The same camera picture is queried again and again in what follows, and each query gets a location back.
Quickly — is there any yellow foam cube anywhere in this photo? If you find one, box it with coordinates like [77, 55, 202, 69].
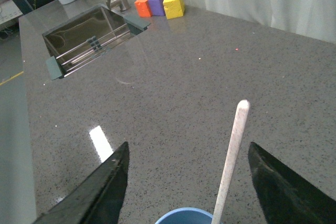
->
[163, 0, 185, 19]

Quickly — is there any purple foam cube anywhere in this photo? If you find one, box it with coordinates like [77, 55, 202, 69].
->
[148, 0, 165, 16]

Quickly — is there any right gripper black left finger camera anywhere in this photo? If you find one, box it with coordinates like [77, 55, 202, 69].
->
[34, 142, 129, 223]

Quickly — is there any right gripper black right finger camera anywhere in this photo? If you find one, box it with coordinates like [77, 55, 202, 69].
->
[248, 142, 335, 223]

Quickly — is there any blue cup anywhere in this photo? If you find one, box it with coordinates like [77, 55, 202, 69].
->
[155, 207, 223, 224]

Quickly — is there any orange foam cube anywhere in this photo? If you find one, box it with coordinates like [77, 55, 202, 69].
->
[134, 0, 153, 17]

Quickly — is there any sink drying rack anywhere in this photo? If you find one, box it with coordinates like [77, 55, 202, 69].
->
[45, 14, 152, 81]

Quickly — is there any speckled pink chopstick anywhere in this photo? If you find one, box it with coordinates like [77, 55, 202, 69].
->
[211, 100, 250, 223]

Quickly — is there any steel sink basin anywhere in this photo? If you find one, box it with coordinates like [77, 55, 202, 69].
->
[41, 3, 152, 81]

